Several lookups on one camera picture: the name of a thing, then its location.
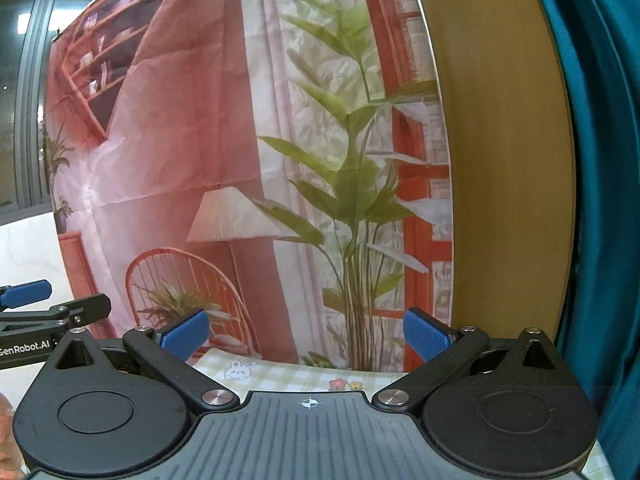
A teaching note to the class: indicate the light wooden board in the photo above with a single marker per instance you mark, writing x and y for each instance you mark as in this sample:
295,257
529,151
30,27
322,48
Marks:
500,160

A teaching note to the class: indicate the dark framed window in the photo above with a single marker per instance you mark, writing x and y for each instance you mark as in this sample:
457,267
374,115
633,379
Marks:
30,110

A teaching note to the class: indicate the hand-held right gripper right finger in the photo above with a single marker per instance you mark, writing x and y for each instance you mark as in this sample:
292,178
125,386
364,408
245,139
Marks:
425,337

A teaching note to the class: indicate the checked rabbit print tablecloth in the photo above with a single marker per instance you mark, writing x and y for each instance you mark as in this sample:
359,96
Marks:
300,375

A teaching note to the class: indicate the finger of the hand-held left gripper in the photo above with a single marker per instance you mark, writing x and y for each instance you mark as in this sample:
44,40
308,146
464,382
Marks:
85,307
30,292

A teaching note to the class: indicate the teal curtain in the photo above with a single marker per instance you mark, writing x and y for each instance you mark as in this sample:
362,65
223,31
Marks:
610,160

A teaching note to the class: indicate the printed room scene backdrop cloth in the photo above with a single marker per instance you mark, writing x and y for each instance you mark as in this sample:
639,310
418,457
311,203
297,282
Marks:
200,110

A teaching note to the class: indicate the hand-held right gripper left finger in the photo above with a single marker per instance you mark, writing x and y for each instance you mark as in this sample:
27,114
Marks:
185,332

